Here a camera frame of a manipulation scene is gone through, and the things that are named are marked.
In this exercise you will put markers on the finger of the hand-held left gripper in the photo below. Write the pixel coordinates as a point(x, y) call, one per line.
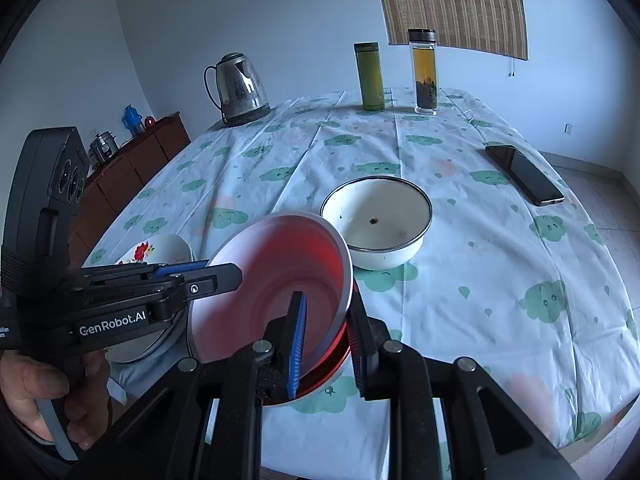
point(215, 277)
point(180, 268)

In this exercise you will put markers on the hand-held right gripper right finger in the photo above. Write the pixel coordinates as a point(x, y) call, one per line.
point(357, 355)

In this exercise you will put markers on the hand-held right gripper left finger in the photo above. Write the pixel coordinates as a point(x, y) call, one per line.
point(298, 345)

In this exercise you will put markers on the red plastic bowl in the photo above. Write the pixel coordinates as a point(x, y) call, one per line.
point(280, 260)

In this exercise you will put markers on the stainless steel bowl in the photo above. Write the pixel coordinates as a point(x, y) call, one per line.
point(135, 347)

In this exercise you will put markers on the person's left hand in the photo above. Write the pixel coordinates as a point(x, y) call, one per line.
point(40, 380)

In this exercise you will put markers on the red floral white plate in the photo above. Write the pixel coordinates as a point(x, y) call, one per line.
point(165, 247)

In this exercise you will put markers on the brown wooden sideboard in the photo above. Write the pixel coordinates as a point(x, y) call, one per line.
point(140, 160)

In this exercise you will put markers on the blue thermos jug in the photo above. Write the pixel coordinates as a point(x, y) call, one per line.
point(132, 120)

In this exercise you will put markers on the white enamel bowl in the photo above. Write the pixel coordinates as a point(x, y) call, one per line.
point(380, 215)

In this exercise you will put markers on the cloud print tablecloth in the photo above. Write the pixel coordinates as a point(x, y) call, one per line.
point(500, 260)

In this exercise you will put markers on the stainless steel electric kettle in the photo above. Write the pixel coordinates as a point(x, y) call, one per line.
point(240, 85)

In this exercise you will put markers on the black smartphone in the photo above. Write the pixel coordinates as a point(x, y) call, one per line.
point(525, 172)

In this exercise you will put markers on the green insulated bottle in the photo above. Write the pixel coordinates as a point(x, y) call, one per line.
point(370, 77)

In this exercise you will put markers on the glass tea bottle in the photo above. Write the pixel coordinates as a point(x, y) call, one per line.
point(423, 75)

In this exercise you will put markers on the bamboo window blind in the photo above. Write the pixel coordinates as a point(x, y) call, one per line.
point(450, 5)

